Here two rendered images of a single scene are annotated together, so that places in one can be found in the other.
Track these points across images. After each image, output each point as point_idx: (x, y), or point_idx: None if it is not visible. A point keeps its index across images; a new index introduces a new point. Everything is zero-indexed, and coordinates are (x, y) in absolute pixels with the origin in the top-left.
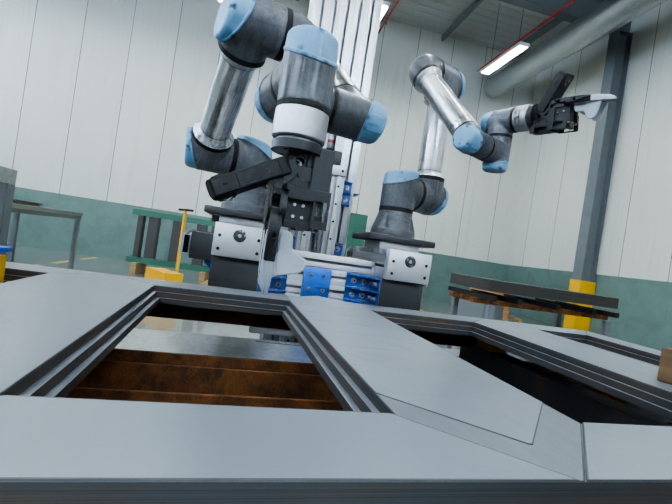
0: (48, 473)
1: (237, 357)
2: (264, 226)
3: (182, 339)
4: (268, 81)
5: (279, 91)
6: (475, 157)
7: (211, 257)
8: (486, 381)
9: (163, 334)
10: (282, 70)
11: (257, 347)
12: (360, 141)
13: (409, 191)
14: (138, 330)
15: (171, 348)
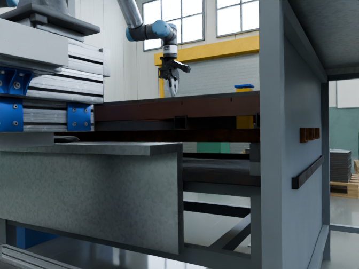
0: None
1: (119, 142)
2: (172, 77)
3: (127, 143)
4: (172, 32)
5: (177, 42)
6: (0, 6)
7: (102, 78)
8: None
9: (132, 144)
10: (177, 37)
11: (89, 143)
12: (133, 41)
13: None
14: (146, 144)
15: (146, 142)
